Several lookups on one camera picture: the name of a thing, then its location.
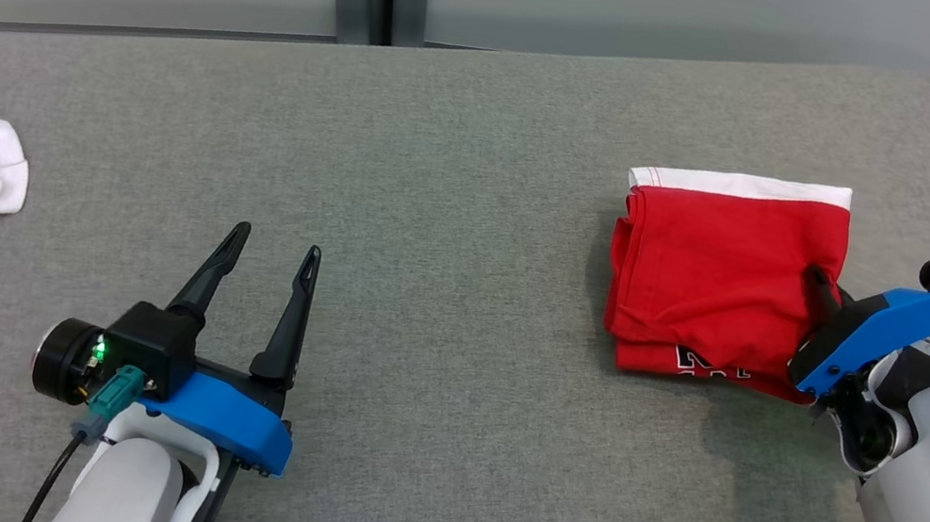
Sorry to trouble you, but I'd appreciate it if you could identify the teal left camera connector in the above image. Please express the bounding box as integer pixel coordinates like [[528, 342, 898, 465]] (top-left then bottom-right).
[[70, 357, 149, 450]]

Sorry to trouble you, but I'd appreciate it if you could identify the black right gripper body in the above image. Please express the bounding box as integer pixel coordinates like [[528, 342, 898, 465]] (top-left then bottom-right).
[[775, 283, 930, 468]]

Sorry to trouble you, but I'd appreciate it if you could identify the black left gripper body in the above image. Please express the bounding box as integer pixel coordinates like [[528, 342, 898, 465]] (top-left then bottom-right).
[[28, 313, 303, 443]]

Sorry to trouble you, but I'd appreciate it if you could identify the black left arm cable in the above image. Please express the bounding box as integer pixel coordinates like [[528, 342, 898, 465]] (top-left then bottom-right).
[[19, 425, 86, 522]]

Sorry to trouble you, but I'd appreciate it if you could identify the blue right camera mount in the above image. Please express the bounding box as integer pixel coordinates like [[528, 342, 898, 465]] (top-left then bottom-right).
[[794, 271, 930, 417]]

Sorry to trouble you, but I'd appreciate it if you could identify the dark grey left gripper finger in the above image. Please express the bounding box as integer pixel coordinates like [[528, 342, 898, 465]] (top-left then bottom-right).
[[247, 237, 325, 390], [166, 211, 253, 329]]

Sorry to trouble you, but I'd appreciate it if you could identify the red shirt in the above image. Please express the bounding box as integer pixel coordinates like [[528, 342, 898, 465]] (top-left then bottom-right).
[[588, 149, 861, 408]]

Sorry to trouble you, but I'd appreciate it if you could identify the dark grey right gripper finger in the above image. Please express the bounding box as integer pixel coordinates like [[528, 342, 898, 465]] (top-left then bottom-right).
[[797, 262, 852, 320]]

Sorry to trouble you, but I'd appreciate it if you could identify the grey fabric padded bench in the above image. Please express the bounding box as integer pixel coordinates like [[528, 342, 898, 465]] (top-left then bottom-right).
[[0, 0, 930, 522]]

